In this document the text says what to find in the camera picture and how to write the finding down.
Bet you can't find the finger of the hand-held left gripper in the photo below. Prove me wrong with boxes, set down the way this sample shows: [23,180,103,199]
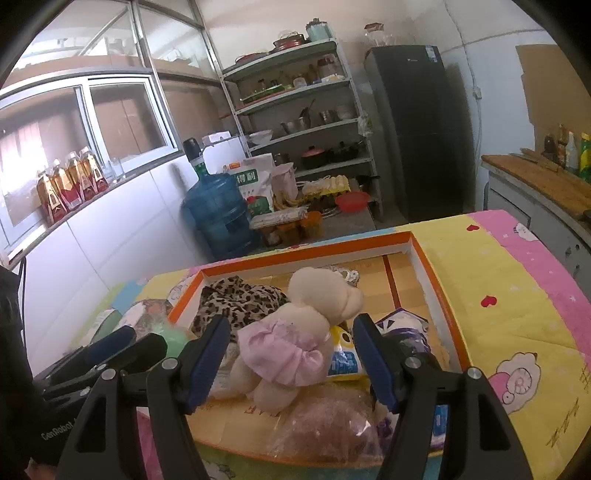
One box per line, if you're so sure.
[34,325,137,382]
[44,332,168,400]

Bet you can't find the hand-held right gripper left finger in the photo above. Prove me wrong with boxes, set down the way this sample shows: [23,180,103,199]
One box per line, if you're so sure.
[55,315,232,480]

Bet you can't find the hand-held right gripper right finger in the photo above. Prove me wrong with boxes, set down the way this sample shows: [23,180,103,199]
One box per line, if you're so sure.
[353,313,536,480]

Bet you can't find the yellow packet blue label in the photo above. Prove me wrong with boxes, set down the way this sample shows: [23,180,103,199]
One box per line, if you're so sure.
[328,325,370,381]

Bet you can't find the white purple soft packet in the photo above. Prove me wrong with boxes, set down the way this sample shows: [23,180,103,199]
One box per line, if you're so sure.
[373,308,450,455]

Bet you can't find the leopard print cloth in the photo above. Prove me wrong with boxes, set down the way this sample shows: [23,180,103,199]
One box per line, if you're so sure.
[191,275,291,342]

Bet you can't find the clear plastic bag brown filling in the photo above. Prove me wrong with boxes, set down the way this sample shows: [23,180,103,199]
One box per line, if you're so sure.
[268,383,393,464]

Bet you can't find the orange cardboard box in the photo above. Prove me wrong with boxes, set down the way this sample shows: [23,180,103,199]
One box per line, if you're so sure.
[167,231,472,457]

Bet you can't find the cream plush toy pink dress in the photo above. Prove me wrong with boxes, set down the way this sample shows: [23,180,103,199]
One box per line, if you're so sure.
[210,266,365,414]

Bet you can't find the person's dark clothing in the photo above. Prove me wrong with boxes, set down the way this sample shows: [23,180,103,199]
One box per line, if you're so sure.
[0,265,42,480]

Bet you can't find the printed cartoon blanket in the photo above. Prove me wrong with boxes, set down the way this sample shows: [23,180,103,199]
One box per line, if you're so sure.
[74,210,591,480]

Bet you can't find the amber drink bottle red label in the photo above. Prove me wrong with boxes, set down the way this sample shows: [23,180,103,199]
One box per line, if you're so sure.
[65,151,98,204]
[50,159,84,213]
[78,147,109,195]
[36,168,68,227]

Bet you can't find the pack of orange jars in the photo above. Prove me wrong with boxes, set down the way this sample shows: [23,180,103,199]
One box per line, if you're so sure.
[249,206,324,247]

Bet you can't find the blue water jug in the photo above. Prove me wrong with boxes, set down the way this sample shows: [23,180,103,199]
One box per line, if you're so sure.
[181,159,259,259]

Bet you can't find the red plastic basin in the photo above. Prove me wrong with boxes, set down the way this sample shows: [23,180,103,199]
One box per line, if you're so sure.
[335,191,372,213]

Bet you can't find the egg tray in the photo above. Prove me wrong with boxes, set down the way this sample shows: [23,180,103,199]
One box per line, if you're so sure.
[302,174,352,199]

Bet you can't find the white flour bag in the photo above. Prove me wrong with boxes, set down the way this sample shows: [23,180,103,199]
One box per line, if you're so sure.
[228,154,275,217]

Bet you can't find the black water pump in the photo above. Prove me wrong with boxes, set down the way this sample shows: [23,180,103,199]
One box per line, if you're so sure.
[183,137,206,174]

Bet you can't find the black frying pan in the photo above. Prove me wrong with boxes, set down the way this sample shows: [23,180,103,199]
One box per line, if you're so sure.
[329,141,365,162]

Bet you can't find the black pot red lid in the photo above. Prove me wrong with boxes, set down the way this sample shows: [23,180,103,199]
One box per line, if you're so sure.
[300,145,329,169]

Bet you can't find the grey counter cabinet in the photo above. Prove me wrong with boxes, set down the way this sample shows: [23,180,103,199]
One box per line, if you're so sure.
[480,154,591,296]

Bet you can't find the sliding window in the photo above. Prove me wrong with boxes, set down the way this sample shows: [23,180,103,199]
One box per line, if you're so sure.
[0,76,181,250]

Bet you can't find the black refrigerator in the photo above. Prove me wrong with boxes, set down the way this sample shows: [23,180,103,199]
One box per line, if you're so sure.
[365,45,476,222]

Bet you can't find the grey metal shelf rack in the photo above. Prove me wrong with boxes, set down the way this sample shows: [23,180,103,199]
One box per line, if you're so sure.
[221,39,384,217]

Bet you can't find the wooden cutting board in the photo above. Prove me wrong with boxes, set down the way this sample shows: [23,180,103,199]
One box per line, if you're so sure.
[481,154,591,222]

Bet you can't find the green tray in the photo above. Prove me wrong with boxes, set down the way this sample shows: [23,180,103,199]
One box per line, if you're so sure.
[240,85,287,103]

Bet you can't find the white spray bottle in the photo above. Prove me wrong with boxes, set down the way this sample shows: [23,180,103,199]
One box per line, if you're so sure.
[566,131,580,174]

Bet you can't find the green bottle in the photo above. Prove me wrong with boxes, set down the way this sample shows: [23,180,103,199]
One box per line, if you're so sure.
[579,133,591,183]

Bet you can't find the brown cardboard sheet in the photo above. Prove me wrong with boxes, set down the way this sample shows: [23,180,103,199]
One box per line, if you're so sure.
[515,44,587,153]

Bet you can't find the glass jar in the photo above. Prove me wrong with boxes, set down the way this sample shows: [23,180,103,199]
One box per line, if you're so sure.
[362,23,393,48]

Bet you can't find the red stacked pans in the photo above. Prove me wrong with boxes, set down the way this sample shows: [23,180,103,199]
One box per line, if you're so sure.
[272,31,308,52]

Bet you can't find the teal canister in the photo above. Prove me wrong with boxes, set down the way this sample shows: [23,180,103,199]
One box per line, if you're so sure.
[305,19,334,43]

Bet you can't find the black cable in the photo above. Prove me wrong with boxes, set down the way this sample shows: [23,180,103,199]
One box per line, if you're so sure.
[16,256,28,352]

